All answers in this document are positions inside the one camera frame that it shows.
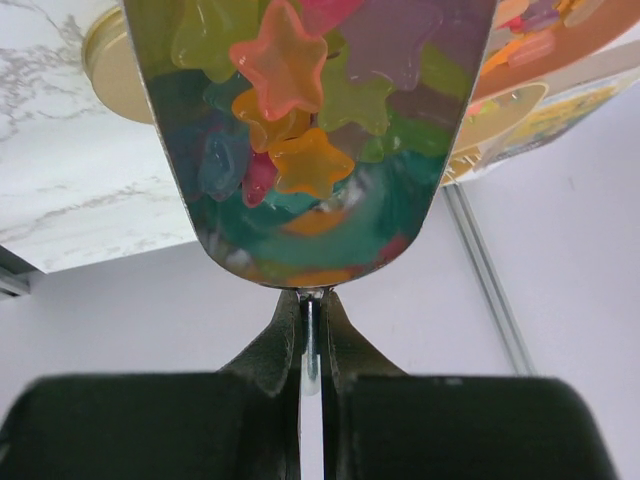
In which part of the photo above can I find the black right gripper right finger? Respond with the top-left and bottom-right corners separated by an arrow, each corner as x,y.
319,292 -> 618,479

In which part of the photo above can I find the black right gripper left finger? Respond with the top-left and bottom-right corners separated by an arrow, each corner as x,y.
1,291 -> 302,479

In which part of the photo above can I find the silver metal scoop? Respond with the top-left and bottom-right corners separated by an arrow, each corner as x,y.
122,1 -> 498,393

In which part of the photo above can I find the peach tray of popsicle candies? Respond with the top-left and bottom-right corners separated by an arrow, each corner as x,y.
473,1 -> 639,101

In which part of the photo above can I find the tan tray of lollipops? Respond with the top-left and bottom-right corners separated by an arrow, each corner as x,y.
452,81 -> 549,153

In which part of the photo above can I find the gold jar lid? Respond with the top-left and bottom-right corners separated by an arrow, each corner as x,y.
82,7 -> 153,124

